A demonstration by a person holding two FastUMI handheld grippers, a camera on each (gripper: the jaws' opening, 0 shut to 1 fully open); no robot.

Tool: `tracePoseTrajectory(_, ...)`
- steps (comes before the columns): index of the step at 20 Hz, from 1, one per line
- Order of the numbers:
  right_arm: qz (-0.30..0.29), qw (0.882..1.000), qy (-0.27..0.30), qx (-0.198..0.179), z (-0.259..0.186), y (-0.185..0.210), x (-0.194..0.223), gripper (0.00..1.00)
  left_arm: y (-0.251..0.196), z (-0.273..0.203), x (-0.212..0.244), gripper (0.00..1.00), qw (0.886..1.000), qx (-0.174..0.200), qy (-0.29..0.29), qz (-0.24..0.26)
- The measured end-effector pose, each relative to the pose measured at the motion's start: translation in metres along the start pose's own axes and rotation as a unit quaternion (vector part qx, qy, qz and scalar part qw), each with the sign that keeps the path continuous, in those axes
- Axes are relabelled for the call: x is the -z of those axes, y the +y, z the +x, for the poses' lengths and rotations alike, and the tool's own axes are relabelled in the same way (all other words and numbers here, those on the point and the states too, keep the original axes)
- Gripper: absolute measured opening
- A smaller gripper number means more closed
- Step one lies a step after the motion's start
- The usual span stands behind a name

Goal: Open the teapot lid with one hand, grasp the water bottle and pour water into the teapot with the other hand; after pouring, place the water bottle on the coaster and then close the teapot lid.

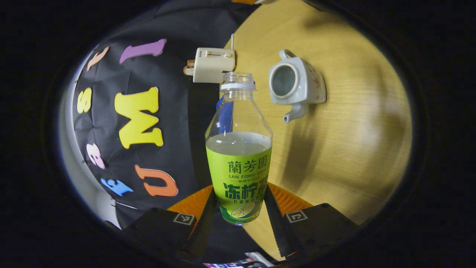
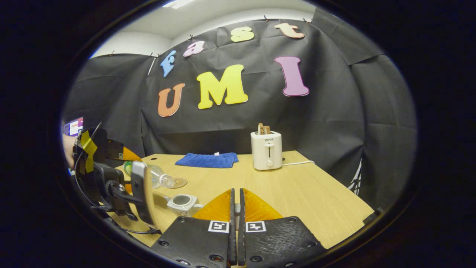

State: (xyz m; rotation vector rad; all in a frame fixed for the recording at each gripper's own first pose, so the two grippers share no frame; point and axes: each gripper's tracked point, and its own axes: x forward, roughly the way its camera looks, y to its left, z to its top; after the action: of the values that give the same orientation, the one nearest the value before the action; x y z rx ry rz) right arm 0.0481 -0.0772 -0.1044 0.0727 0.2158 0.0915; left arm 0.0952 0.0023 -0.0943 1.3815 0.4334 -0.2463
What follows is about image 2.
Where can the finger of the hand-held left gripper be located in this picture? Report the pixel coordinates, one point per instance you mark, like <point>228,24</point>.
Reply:
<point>111,152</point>
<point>128,188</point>

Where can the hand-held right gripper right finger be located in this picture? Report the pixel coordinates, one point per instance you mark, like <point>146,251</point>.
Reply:
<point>279,242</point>

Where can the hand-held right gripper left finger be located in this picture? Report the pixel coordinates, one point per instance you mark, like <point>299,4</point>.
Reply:
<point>193,242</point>

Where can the clear green-label water bottle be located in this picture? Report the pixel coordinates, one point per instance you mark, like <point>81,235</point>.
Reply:
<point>160,178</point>

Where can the grey teacup lid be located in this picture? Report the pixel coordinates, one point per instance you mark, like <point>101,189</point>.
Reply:
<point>237,208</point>

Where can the round brown coaster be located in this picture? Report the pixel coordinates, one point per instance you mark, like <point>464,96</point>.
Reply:
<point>181,182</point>

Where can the computer monitor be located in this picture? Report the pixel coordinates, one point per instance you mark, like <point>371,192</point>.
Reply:
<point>76,127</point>

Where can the blue towel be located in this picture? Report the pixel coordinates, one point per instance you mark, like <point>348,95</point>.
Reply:
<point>208,160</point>

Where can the white toaster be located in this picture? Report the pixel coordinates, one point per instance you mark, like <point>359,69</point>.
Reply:
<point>266,152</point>

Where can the bread slice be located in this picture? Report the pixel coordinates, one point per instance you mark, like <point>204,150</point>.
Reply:
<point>264,129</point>

